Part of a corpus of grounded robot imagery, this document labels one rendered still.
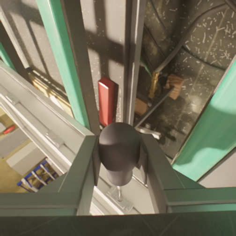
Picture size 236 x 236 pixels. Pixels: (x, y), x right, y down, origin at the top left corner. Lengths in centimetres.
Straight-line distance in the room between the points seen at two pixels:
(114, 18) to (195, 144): 45
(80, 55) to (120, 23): 30
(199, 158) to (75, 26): 21
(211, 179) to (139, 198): 14
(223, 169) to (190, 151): 4
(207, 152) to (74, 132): 28
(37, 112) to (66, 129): 10
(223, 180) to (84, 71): 24
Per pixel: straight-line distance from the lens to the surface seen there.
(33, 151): 971
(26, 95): 52
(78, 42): 26
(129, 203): 32
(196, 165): 21
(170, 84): 125
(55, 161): 85
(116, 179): 18
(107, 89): 66
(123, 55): 58
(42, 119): 44
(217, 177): 23
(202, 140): 17
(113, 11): 55
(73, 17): 24
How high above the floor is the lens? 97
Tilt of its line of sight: 28 degrees down
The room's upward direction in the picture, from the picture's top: 132 degrees counter-clockwise
